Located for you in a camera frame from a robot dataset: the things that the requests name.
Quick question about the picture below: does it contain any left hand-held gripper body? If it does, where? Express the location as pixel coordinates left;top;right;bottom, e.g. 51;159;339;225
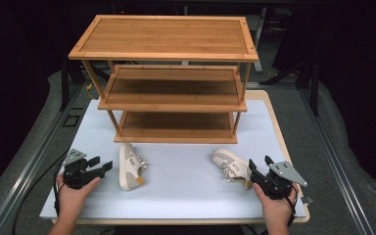
62;148;96;190

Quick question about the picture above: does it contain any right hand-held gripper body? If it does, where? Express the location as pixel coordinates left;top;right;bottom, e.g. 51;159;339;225
252;161;308;201

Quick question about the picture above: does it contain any beige grey sneaker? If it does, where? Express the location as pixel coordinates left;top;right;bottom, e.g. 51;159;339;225
118;142;149;192
211;148;254;190

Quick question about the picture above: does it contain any bamboo three-tier shoe rack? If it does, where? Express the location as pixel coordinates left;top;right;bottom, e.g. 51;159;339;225
68;14;259;145

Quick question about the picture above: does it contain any person's left hand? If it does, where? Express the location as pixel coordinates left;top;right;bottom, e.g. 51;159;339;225
56;173;102;214

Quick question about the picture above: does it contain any person's right hand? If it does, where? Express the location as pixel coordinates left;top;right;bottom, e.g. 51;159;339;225
253;183;298;226

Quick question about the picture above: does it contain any light wooden table board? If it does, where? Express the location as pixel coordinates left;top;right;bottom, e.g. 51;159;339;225
50;89;311;226

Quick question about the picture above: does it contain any white table mat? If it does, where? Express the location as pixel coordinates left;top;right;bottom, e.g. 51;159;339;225
39;99;307;219

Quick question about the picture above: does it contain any black metal stand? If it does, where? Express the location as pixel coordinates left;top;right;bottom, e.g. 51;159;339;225
60;58;72;112
308;62;321;116

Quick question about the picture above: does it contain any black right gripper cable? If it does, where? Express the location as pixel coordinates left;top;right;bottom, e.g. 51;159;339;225
286;184;300;227

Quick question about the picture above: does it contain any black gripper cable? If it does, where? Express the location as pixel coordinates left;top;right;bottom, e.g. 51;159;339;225
286;184;300;227
11;148;71;235

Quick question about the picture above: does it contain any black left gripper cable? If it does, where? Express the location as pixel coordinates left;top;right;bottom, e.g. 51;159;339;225
11;148;71;235

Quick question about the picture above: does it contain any grey metal floor rail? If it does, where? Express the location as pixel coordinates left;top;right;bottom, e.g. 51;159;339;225
0;86;86;235
298;87;376;235

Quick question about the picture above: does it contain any white metal post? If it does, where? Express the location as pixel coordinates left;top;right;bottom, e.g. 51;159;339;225
253;8;266;74

